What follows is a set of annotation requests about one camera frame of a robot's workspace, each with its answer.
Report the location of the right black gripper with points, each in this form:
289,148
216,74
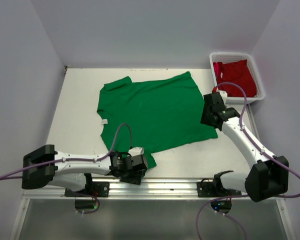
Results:
204,119

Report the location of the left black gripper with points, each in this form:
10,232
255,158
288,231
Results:
136,178

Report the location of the green t shirt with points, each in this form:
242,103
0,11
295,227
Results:
157,115

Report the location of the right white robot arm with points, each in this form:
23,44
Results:
268,176

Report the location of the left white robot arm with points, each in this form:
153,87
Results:
46,166

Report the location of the red t shirt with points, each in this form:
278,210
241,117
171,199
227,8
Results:
237,73

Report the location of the white plastic basket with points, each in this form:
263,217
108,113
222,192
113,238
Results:
230,57

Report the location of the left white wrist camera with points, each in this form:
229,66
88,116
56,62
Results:
136,151

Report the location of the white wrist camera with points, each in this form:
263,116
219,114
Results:
223,95
136,151

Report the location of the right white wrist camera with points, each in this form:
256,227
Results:
223,95

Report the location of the side aluminium rail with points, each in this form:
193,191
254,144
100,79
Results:
253,126

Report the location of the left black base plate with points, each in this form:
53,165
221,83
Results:
97,189

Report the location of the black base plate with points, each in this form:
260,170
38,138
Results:
97,189
207,189

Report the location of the aluminium mounting rail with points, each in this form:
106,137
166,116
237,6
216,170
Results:
149,189

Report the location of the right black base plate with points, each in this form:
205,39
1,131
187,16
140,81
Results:
207,189

